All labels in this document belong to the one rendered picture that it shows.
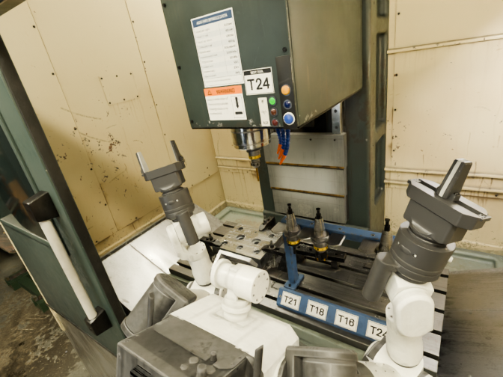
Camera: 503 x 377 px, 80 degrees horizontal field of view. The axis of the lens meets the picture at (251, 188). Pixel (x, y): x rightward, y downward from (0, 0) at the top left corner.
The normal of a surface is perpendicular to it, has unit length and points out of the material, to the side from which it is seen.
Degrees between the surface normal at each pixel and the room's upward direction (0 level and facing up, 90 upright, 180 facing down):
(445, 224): 78
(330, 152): 90
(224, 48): 90
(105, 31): 90
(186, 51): 90
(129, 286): 24
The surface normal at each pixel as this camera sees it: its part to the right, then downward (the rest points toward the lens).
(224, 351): 0.07, -0.99
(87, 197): 0.82, 0.11
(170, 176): -0.07, 0.21
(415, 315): 0.00, 0.48
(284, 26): -0.55, 0.42
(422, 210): -0.91, 0.10
